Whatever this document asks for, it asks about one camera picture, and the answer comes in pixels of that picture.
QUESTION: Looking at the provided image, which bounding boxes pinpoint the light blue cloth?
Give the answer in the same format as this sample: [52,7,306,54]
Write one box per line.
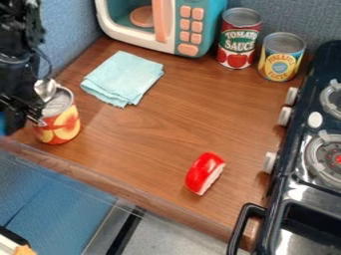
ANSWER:
[78,50,167,110]

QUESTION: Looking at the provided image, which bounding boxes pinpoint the pineapple can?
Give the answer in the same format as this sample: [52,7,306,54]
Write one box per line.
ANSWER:
[255,31,308,83]

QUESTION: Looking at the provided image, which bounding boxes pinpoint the tomato sauce can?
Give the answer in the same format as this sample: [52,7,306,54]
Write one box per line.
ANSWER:
[215,7,265,71]

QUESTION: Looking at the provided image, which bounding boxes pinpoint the red toy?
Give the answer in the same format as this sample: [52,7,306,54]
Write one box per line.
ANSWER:
[183,151,228,196]

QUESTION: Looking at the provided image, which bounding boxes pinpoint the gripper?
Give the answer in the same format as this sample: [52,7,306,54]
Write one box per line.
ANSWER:
[0,54,49,136]

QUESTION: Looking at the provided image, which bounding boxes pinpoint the peach can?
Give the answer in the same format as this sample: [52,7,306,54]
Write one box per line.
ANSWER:
[34,84,83,145]

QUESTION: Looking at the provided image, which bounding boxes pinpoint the toy stove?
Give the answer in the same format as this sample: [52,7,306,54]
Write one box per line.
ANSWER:
[224,39,341,255]

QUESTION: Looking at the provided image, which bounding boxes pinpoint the toy microwave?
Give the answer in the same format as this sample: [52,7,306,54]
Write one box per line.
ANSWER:
[93,0,229,59]

